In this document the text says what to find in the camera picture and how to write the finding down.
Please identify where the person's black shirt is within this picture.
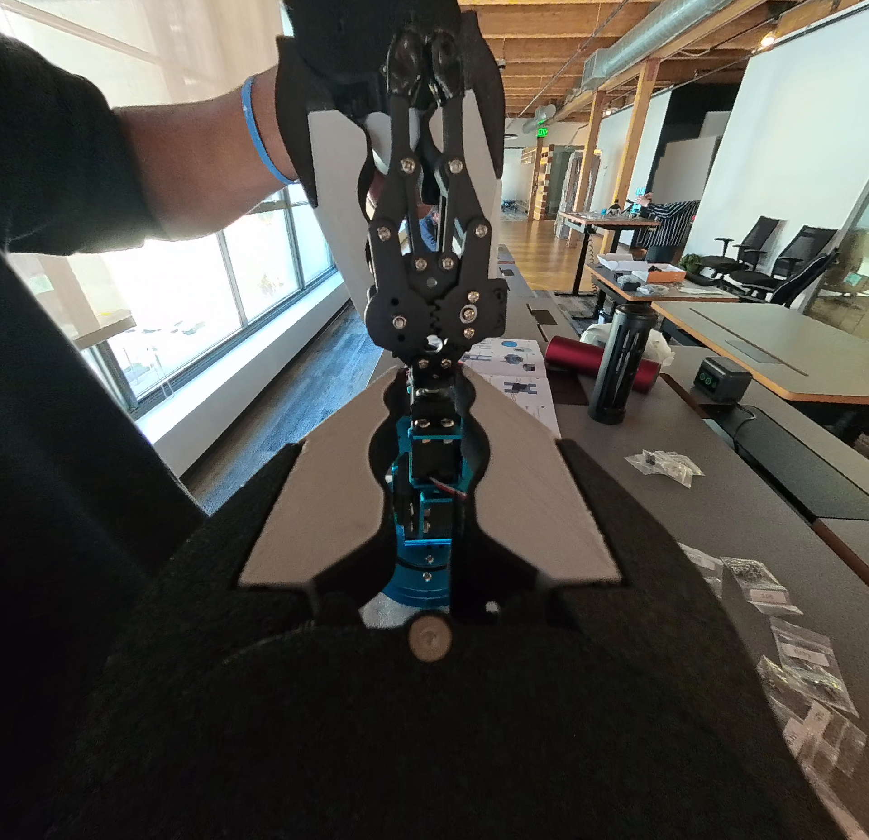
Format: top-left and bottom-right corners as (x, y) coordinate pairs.
(0, 35), (208, 840)

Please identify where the white plastic bag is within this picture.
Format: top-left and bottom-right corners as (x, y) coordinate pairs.
(580, 323), (674, 374)

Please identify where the black mesh office chair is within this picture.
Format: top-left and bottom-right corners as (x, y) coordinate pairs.
(699, 215), (782, 291)
(736, 225), (839, 308)

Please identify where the large paned window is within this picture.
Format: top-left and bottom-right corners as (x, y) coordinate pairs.
(0, 0), (338, 416)

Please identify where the blue toy robot arm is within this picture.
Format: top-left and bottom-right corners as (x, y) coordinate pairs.
(363, 29), (511, 611)

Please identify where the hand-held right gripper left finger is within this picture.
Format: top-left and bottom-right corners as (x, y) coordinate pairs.
(236, 366), (408, 588)

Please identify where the black power box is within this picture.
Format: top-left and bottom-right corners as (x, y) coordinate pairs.
(692, 357), (753, 406)

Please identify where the blue wristband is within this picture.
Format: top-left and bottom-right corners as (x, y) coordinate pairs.
(241, 76), (301, 186)

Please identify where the red metal cylinder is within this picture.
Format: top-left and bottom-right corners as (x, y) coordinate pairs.
(546, 335), (663, 394)

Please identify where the pile of small screw bags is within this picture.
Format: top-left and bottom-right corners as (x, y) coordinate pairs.
(679, 541), (863, 840)

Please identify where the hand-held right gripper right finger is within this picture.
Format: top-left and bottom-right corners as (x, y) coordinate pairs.
(458, 365), (623, 587)

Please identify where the silver spiral ventilation duct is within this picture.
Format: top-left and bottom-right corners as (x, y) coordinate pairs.
(583, 0), (805, 95)

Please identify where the black ribbed cylinder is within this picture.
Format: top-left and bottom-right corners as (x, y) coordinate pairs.
(587, 304), (661, 425)

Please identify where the person's left forearm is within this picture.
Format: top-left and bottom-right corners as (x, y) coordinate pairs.
(112, 73), (300, 240)

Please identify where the printed instruction sheet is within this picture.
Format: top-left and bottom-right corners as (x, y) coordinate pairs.
(462, 338), (563, 442)

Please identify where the grey desk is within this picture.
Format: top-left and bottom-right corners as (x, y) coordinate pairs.
(367, 243), (869, 840)

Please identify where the wood-edged background desk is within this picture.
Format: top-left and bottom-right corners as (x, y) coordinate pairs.
(652, 300), (869, 406)

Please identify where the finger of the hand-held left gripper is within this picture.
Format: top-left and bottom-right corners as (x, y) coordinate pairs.
(307, 110), (393, 310)
(428, 90), (505, 284)

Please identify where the clear bag with black parts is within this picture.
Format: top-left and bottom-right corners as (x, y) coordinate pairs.
(625, 449), (706, 489)

